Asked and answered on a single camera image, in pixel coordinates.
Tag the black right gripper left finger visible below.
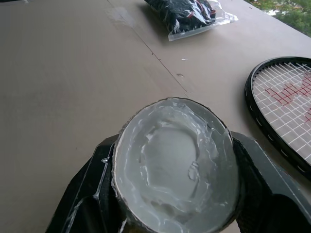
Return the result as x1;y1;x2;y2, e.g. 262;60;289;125
45;134;129;233

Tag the black tennis racket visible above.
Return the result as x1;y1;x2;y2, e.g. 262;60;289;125
244;56;311;174

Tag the clear bag of black items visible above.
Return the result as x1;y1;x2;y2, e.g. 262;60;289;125
143;0;239;42

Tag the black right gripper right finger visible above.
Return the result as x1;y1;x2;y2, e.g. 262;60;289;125
229;131;311;233

